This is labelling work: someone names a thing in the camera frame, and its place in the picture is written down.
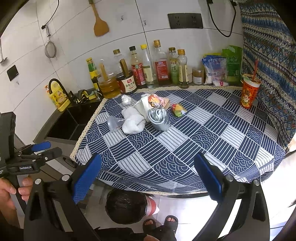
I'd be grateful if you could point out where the green label oil bottle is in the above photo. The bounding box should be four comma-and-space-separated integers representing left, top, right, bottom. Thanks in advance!
169, 47, 179, 85

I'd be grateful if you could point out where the white knitted cloth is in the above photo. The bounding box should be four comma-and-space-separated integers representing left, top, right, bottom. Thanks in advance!
121, 106, 146, 135

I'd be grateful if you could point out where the green plastic bag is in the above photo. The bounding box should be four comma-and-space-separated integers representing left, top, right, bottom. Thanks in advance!
222, 45, 243, 86

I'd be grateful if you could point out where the dark sauce bottle red label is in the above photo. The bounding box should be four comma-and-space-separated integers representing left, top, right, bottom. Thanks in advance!
129, 46, 147, 88

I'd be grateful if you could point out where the green yellow-cap bottle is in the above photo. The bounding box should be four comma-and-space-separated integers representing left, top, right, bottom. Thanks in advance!
86, 58, 100, 91

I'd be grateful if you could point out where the white paper bag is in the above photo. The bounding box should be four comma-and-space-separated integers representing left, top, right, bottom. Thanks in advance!
133, 93, 152, 122

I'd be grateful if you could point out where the tall bottle red label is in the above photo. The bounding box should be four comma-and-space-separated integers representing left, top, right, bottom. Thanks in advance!
154, 40, 171, 86

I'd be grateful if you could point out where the clear bottle gold cap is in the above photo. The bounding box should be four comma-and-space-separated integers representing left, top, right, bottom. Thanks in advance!
113, 49, 122, 74

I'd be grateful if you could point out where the blue white patterned tablecloth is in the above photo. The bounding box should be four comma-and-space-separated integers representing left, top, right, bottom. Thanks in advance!
70, 86, 285, 195

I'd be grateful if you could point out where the metal mesh strainer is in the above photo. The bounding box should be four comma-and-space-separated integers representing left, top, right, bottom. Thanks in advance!
45, 25, 57, 58

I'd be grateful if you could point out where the crumpled white plastic ball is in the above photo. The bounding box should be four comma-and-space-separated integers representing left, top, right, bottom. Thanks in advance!
121, 94, 132, 106

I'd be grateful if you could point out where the red orange snack wrapper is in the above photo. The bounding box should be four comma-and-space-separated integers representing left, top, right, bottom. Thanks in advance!
148, 94, 170, 110

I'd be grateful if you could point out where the black kitchen sink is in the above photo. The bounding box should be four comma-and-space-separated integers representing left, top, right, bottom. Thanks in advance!
34, 100, 101, 144

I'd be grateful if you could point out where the person's left hand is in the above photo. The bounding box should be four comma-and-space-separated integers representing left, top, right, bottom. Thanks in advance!
1, 176, 33, 227

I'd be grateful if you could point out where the red paper drink cup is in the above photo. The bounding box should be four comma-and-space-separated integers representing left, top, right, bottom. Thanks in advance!
240, 59, 261, 108

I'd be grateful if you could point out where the blue white plastic bag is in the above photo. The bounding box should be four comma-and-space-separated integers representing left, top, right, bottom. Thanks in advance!
202, 55, 227, 84

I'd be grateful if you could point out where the crushed silver can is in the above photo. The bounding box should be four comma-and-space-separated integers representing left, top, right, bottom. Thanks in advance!
147, 107, 170, 131

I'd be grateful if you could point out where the colourful small snack wrapper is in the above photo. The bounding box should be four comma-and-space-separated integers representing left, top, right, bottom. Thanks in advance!
171, 104, 187, 118

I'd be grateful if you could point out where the black wall socket panel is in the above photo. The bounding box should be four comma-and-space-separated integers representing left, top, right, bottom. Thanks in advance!
168, 13, 203, 29

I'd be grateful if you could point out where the small glass jar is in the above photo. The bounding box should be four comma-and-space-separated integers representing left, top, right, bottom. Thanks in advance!
192, 68, 204, 85

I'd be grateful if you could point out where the clear plastic cup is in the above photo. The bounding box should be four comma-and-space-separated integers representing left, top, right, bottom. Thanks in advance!
107, 116, 125, 132

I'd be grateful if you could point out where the person's foot in sandal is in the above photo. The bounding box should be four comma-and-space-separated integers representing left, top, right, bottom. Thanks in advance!
142, 215, 178, 233

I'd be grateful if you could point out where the patterned blue curtain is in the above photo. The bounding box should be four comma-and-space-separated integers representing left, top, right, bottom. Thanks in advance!
239, 1, 295, 147

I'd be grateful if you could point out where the yellow dish soap bottle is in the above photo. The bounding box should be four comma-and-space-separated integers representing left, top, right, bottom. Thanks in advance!
45, 85, 70, 112

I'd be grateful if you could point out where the small black wall switch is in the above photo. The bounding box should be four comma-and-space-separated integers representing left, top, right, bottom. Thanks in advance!
6, 65, 19, 81

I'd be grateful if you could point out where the trash bin with black bag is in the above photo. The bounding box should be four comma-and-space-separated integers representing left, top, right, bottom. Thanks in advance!
105, 189, 159, 225

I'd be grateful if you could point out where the small oil bottle gold cap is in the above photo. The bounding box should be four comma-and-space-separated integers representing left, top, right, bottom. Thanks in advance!
178, 49, 189, 89

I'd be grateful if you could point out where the wooden spatula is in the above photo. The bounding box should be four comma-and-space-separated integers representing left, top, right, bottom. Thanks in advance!
88, 0, 109, 37

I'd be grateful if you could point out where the black sink faucet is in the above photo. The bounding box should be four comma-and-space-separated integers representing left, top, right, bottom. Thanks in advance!
48, 78, 75, 104

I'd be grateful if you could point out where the yellow black sponge holder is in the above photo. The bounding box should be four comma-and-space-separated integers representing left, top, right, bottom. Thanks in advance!
69, 89, 103, 104

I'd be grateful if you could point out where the black power cable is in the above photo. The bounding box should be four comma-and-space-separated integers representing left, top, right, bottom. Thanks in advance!
206, 0, 237, 38

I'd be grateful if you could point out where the large cooking oil jug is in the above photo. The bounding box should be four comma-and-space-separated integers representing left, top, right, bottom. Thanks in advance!
98, 59, 120, 99

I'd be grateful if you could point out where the soy sauce jug red label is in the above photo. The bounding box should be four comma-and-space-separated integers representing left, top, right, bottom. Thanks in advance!
116, 59, 137, 95

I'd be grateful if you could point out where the clear vinegar bottle yellow cap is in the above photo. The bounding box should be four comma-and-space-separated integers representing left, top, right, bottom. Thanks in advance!
140, 44, 158, 89

